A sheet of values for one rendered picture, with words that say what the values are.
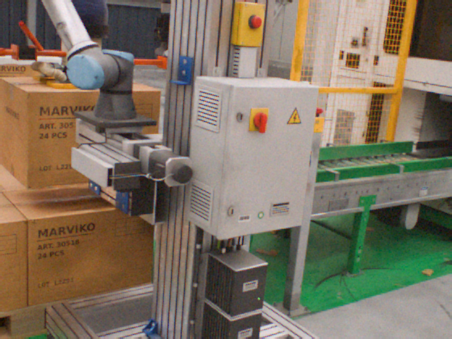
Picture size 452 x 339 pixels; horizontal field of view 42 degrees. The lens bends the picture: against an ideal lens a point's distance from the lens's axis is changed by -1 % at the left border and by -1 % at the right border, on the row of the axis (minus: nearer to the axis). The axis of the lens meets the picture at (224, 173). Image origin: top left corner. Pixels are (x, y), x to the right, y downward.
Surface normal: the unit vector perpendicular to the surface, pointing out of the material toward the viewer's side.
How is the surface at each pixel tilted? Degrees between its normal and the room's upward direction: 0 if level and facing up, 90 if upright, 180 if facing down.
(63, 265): 90
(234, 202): 90
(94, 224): 90
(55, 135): 91
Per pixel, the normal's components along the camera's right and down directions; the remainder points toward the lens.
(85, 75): -0.36, 0.31
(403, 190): 0.57, 0.26
